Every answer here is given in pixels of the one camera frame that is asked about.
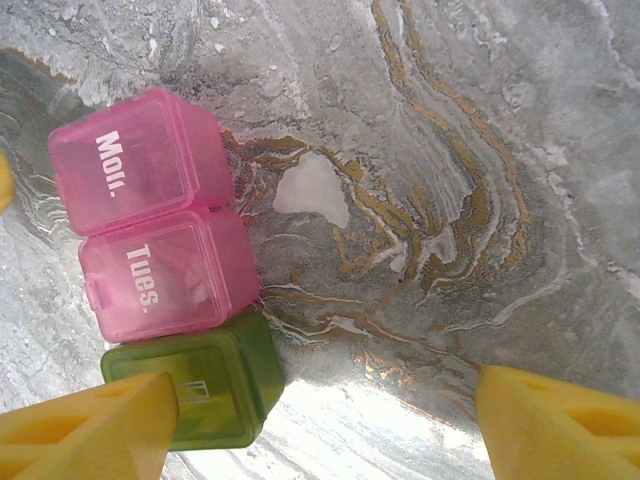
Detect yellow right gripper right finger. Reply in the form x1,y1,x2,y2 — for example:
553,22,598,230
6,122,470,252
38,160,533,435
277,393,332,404
474,364,640,480

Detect green pill box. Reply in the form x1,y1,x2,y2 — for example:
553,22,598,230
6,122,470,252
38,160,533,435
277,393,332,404
99,309,285,453

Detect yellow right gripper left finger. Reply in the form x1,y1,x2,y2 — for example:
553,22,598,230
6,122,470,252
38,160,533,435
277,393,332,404
0,372,180,480

